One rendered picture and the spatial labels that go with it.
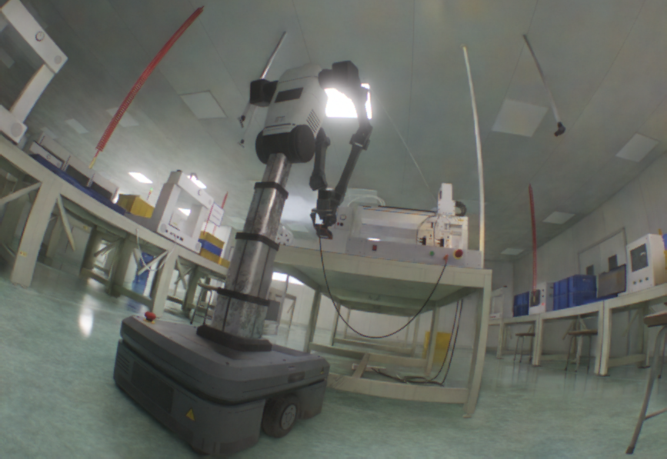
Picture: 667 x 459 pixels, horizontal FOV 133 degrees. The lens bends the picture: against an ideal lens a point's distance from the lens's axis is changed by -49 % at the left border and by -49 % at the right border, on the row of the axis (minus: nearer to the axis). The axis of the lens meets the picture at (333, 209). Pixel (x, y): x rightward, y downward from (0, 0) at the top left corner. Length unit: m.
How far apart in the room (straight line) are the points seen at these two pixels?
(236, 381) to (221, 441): 0.16
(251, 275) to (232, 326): 0.18
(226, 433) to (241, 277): 0.51
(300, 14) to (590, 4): 2.61
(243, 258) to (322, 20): 2.31
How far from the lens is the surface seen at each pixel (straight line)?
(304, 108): 1.20
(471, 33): 2.82
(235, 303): 0.97
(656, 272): 3.20
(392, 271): 1.41
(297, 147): 1.10
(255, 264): 0.97
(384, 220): 1.99
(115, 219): 2.40
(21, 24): 2.21
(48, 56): 2.21
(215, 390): 0.69
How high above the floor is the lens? 0.42
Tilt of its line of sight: 21 degrees up
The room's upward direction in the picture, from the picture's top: 11 degrees clockwise
